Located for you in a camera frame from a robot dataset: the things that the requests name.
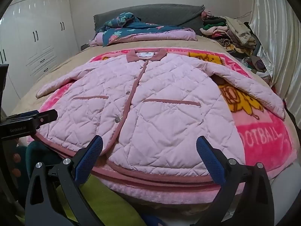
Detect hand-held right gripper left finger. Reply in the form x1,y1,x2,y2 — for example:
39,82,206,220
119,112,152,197
25,135,104,226

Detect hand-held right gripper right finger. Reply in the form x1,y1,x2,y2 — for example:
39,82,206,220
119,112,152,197
196,136,275,226

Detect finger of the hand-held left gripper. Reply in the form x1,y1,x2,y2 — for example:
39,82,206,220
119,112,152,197
6,110,39,120
34,109,58,129

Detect pink quilted jacket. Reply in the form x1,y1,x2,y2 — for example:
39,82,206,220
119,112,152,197
35,48,286,189

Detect heap of dark clothes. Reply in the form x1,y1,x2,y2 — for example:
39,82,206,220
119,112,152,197
240,55,273,78

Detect pile of folded clothes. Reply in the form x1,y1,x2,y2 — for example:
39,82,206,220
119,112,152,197
200,11,259,57

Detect person's left hand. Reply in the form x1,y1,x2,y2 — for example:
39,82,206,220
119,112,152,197
12,152,21,176

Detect dark teal pants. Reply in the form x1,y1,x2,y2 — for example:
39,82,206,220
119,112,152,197
19,141,60,177

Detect bed with tan sheet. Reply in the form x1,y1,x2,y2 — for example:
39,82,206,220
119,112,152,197
9,34,301,226

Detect pink printed blanket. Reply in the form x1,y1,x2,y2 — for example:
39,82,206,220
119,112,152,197
19,47,298,204

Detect white wardrobe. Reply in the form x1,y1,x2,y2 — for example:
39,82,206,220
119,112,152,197
0,0,73,106

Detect pink pillow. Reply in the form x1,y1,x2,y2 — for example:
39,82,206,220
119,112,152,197
88,33,104,47

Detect teal floral pillow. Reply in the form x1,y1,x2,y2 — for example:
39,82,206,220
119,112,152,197
103,13,141,32

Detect teal floral quilt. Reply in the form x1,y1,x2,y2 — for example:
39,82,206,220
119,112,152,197
95,21,198,47

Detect white satin curtain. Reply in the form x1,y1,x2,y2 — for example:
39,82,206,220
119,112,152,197
249,0,301,123

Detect grey headboard cover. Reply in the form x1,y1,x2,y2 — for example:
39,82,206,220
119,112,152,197
93,5,205,37

